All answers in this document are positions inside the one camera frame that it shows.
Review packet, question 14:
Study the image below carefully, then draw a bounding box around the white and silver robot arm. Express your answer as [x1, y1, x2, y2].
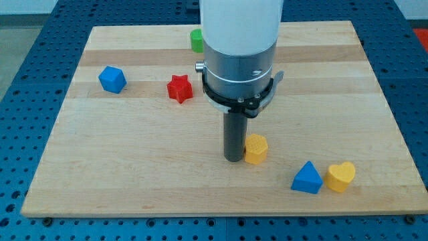
[195, 0, 284, 118]

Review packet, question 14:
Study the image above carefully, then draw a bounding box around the yellow heart block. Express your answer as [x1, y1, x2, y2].
[324, 161, 356, 193]

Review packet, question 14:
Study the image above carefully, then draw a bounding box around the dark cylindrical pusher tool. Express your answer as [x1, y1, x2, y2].
[223, 113, 247, 162]

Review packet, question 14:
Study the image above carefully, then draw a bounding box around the yellow hexagon block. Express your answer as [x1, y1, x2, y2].
[244, 134, 269, 165]

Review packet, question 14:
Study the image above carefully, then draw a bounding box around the red star block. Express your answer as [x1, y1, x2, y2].
[167, 75, 193, 104]

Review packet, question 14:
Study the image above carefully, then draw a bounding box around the blue cube block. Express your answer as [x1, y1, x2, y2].
[98, 66, 127, 94]

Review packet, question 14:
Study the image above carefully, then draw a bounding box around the blue triangle block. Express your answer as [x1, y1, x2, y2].
[291, 161, 323, 194]

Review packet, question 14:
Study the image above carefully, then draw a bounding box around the wooden board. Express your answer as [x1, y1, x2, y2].
[21, 21, 427, 218]

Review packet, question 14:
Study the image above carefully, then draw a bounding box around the green block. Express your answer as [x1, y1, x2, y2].
[190, 28, 203, 53]

